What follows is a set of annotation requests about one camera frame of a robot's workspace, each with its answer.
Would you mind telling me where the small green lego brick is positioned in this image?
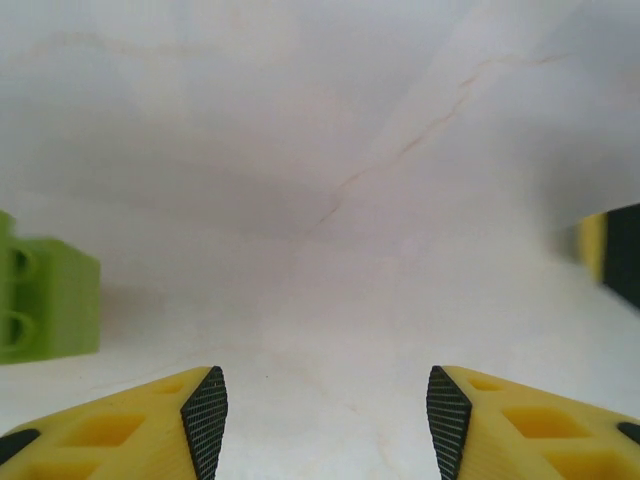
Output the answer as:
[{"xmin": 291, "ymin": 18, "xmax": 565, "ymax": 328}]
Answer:
[{"xmin": 0, "ymin": 209, "xmax": 103, "ymax": 367}]

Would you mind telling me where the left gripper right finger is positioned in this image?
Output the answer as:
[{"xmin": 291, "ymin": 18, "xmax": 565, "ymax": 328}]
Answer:
[{"xmin": 426, "ymin": 364, "xmax": 640, "ymax": 480}]

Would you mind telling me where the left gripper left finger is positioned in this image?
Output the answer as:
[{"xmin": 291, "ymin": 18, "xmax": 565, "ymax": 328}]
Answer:
[{"xmin": 0, "ymin": 365, "xmax": 230, "ymax": 480}]

